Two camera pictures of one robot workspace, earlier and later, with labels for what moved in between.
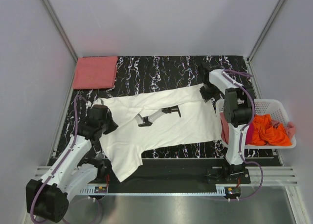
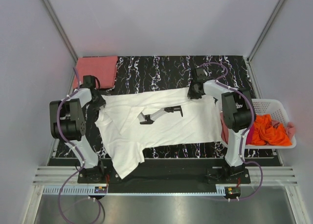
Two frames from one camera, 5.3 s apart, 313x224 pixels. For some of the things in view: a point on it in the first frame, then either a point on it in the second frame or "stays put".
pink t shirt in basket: [224, 128] stays put
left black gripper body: [108, 125] → [98, 102]
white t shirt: [198, 124] stays put
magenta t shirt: [249, 134] stays put
